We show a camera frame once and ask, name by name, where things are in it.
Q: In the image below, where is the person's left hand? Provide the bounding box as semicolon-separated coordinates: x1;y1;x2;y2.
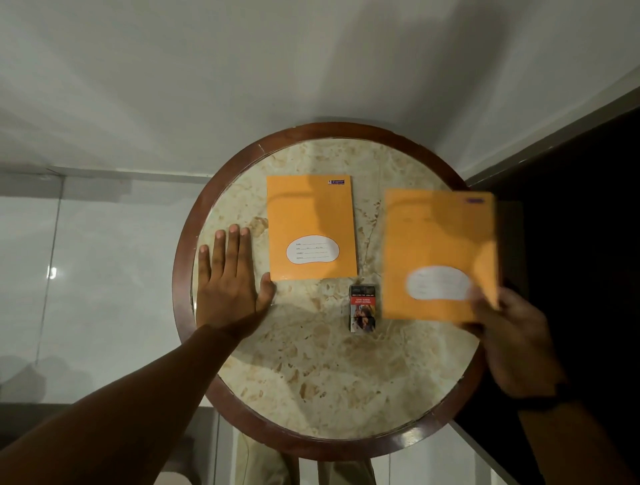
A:
195;224;277;341

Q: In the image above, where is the person's right forearm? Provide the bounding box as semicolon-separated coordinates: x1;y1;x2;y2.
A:
517;399;640;485

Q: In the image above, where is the person's right hand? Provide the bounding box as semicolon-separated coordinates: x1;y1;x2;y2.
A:
462;286;569;399

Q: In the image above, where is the orange notebook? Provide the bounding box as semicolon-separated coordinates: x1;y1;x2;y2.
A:
382;188;501;323
266;175;359;282

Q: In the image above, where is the black wristband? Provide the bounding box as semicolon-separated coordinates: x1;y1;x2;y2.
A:
514;381;577;413

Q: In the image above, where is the person's left forearm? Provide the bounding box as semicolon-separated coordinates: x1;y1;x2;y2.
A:
0;324;242;485

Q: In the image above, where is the cigarette pack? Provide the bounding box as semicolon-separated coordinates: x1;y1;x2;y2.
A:
348;284;378;334

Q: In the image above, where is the round marble table, wooden rim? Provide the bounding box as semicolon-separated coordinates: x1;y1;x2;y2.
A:
172;121;487;461

